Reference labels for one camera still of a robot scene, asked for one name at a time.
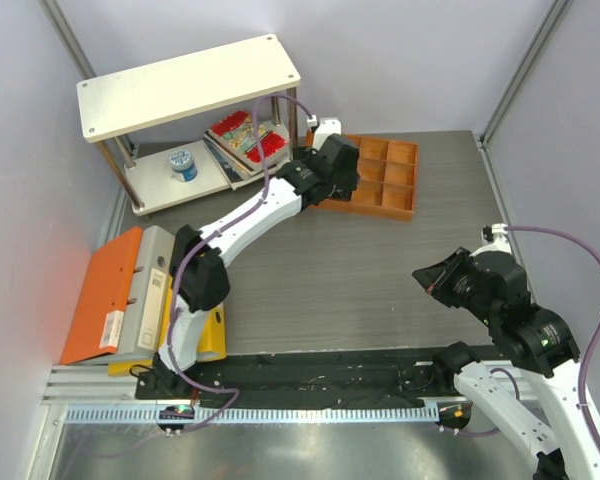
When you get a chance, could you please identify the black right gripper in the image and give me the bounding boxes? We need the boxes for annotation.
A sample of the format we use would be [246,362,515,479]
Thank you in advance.
[412,246,498,324]

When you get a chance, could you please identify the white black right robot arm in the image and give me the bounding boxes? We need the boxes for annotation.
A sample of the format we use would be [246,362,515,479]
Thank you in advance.
[412,247,600,479]

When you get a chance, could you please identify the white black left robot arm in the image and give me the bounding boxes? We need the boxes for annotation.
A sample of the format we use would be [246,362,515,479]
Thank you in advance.
[152,134,359,399]

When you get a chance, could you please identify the orange compartment tray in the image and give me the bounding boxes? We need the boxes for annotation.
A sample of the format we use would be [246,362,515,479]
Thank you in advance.
[317,134,419,221]

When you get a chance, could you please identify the lower stacked books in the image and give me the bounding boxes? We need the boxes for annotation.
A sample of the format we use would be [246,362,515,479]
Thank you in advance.
[203,134,290,190]

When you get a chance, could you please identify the red patterned book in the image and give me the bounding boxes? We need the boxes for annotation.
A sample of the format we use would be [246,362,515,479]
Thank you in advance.
[205,110,289,167]

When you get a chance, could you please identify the blue white jar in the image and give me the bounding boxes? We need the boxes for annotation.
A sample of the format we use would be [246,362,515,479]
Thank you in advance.
[168,148,198,182]

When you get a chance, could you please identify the white two-tier shelf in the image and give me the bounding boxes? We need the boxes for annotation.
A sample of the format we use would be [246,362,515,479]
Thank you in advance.
[76,33,301,216]

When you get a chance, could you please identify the yellow binder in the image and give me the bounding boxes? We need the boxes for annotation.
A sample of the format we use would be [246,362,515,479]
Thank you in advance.
[107,287,227,377]

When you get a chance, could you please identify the grey binder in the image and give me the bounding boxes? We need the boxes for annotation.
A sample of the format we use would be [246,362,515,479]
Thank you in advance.
[114,226,174,362]

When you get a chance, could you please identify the orange binder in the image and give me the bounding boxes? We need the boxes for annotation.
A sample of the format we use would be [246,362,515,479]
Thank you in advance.
[60,227,143,365]

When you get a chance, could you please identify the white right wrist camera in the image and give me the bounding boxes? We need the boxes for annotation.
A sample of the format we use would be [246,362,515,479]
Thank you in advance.
[477,223,512,254]

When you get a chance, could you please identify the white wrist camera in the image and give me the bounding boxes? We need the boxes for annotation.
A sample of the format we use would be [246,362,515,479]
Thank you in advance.
[477,223,512,254]
[307,115,342,150]

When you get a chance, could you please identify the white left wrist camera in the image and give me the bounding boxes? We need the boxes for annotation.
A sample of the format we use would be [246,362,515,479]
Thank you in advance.
[307,115,342,150]

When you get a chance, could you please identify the white slotted cable duct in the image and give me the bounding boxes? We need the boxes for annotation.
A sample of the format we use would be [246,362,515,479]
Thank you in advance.
[65,404,439,425]

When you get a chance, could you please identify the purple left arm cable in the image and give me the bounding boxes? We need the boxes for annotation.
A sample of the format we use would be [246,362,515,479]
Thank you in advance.
[157,93,314,434]

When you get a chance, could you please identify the aluminium extrusion rail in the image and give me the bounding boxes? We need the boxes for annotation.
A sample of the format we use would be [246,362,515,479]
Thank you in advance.
[42,365,136,405]

